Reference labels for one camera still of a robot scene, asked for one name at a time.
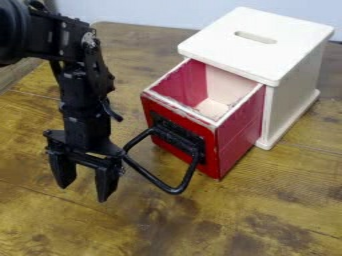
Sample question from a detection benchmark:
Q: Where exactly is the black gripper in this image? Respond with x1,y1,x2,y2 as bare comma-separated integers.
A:
44,71,122,203

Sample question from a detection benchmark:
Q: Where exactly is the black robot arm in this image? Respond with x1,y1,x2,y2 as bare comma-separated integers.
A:
0,0,122,202

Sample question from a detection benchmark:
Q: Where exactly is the red wooden drawer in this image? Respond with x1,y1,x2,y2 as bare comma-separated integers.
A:
140,59,265,180

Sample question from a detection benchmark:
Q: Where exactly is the white wooden box cabinet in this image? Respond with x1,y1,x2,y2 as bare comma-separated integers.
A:
177,7,334,150

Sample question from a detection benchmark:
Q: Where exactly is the black metal drawer handle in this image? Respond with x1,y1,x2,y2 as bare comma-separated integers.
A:
120,111,207,196

